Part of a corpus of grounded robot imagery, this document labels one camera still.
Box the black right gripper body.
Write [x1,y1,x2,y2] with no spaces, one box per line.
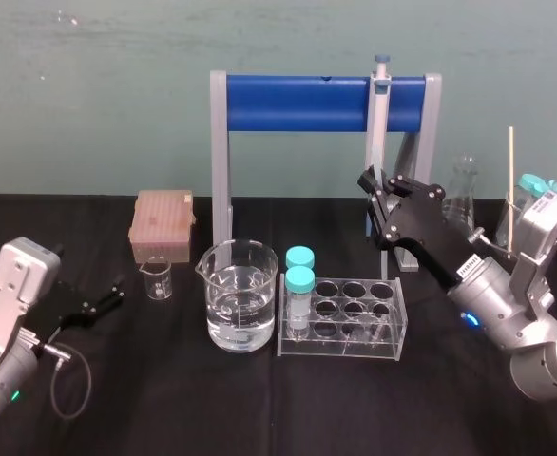
[380,181,480,289]

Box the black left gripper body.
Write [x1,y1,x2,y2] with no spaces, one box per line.
[44,279,101,344]

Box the clear glass holding the rod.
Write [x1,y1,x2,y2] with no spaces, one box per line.
[495,191,523,252]

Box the pale wooden stirring rod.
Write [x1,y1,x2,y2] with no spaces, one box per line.
[507,125,517,254]

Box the small glass beaker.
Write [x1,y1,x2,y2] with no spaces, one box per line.
[139,256,175,302]

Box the glass conical flask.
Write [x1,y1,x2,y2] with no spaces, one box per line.
[441,153,480,235]

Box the grey pipette with blue button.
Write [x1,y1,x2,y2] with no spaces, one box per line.
[366,53,394,282]

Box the pink pipette tip box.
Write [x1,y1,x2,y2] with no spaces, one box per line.
[127,189,199,265]

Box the clear tube with teal cap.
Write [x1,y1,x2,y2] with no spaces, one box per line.
[285,245,317,270]
[283,265,317,342]

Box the blue and grey pipette stand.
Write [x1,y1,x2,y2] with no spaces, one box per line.
[209,69,444,276]

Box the black table cloth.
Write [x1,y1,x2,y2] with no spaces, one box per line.
[0,192,557,456]

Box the clear bottle with teal cap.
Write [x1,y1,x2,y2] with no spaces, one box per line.
[515,172,557,213]

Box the large glass beaker with water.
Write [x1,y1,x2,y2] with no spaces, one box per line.
[194,239,280,353]

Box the clear acrylic tube rack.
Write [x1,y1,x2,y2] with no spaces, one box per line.
[274,276,406,363]

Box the dark left wrist cable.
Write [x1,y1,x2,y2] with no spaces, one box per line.
[43,344,94,420]

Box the dark wrist cable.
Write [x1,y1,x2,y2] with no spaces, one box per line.
[43,344,94,420]
[467,226,518,261]

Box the dark right wrist cable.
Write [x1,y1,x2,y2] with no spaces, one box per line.
[467,226,518,261]

